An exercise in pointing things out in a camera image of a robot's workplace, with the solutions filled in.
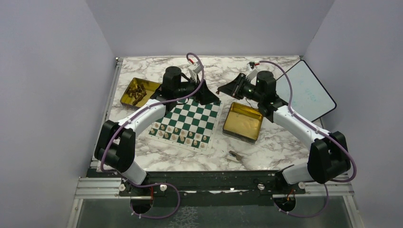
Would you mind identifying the light wooden chess pieces row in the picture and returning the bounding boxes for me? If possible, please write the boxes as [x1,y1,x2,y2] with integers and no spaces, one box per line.
[147,122,212,150]

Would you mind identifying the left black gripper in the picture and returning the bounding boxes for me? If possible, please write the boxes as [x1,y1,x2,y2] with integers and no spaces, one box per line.
[174,74,219,105]

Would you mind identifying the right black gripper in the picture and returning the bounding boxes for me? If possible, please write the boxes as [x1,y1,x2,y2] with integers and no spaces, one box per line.
[218,73,263,103]

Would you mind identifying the white tablet whiteboard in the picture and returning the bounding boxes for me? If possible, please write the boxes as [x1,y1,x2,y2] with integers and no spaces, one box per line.
[287,60,337,122]

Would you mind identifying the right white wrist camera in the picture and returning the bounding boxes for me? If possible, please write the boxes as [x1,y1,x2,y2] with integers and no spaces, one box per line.
[246,61,260,81]

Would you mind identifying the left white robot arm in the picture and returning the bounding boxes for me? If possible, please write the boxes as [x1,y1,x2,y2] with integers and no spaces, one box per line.
[94,63,219,195]

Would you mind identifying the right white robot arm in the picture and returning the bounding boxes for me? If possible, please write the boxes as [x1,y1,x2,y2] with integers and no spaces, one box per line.
[218,71,352,193]

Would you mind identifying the aluminium frame rail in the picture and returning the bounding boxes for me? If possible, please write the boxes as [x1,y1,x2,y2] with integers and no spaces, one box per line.
[67,57,153,228]

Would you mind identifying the small wooden piece on table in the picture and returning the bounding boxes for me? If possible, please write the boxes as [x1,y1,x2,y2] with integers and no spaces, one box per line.
[228,151,242,162]

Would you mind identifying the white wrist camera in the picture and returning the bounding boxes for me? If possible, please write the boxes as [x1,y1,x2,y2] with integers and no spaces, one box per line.
[187,62,202,83]
[246,61,260,81]

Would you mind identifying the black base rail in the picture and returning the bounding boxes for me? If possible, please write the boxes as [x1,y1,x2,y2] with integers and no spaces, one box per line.
[86,169,306,209]

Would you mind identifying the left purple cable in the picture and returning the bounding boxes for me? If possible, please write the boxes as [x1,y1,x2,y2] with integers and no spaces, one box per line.
[100,52,182,220]

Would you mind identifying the green and white chessboard mat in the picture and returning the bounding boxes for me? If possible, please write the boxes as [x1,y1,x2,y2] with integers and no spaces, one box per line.
[146,99,223,154]

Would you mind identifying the gold tin with dark pieces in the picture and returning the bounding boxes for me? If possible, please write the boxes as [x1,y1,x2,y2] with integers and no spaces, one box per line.
[120,77,160,110]

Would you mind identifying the empty gold tin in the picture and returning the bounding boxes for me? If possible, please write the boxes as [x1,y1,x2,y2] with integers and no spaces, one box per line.
[222,102,264,144]

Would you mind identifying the purple cable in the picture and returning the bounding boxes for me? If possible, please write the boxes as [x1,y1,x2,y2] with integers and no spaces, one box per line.
[258,60,358,219]
[100,52,182,220]

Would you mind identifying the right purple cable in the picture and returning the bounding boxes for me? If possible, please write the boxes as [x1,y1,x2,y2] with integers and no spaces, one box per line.
[258,60,358,219]

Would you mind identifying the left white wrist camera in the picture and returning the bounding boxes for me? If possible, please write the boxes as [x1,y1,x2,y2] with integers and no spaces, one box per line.
[187,62,202,83]

